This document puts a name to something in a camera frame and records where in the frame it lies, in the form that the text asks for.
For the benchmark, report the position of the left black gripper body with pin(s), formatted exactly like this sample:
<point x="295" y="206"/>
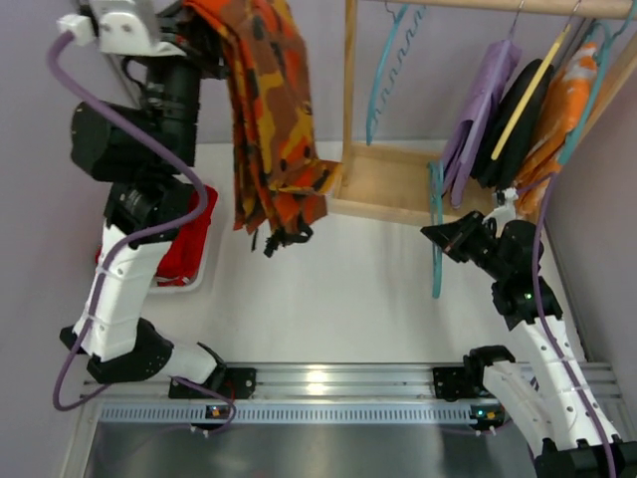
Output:
<point x="175" y="32"/>

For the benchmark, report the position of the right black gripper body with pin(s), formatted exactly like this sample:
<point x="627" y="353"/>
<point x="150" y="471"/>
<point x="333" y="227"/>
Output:
<point x="471" y="239"/>

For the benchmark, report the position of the orange camouflage trousers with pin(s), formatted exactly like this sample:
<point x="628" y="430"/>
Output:
<point x="279" y="177"/>

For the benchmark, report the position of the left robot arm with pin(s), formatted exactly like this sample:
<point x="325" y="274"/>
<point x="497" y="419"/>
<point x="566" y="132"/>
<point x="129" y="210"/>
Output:
<point x="146" y="156"/>

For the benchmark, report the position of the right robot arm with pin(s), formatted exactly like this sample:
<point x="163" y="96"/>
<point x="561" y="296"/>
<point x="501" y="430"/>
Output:
<point x="537" y="379"/>

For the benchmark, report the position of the wooden hanger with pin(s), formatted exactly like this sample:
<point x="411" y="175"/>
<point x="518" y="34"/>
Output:
<point x="533" y="84"/>

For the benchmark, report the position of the empty teal hanger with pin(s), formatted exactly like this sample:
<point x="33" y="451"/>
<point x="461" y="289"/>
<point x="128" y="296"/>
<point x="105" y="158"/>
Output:
<point x="405" y="25"/>

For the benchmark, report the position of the far right teal hanger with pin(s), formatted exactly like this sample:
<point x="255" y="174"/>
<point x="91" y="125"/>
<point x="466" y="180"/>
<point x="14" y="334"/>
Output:
<point x="587" y="89"/>

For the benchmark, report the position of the purple hanger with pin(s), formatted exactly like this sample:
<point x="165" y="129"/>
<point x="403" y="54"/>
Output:
<point x="512" y="30"/>

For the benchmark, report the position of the wooden clothes rack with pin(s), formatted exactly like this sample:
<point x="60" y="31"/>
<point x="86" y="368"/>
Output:
<point x="388" y="183"/>

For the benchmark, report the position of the orange white garment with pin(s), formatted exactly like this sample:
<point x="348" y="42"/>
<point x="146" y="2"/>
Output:
<point x="559" y="114"/>

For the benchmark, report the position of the purple garment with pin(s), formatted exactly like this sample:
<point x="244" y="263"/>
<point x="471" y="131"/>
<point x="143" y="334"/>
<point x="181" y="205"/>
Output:
<point x="480" y="104"/>

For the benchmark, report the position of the red garment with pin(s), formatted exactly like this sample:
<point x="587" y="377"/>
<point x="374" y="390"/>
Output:
<point x="131" y="208"/>

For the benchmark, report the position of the white plastic basket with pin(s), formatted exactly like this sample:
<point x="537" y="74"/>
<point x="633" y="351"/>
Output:
<point x="181" y="267"/>

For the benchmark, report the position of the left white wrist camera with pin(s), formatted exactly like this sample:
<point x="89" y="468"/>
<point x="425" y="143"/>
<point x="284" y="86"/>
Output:
<point x="125" y="28"/>

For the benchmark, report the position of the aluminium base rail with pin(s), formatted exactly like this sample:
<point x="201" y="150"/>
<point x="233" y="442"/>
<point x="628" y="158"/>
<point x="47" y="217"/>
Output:
<point x="305" y="394"/>

